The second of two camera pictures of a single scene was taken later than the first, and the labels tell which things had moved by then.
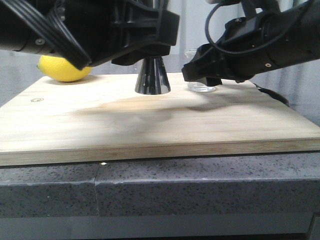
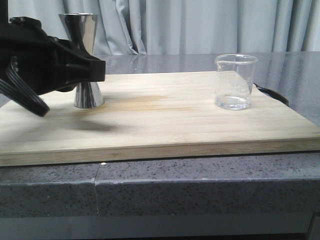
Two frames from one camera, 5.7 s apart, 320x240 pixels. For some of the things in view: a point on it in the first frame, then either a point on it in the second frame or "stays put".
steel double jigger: x=152 y=79 → x=81 y=28
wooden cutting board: x=102 y=117 stays put
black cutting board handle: x=273 y=95 stays put
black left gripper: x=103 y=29 → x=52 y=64
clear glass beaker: x=195 y=86 → x=234 y=81
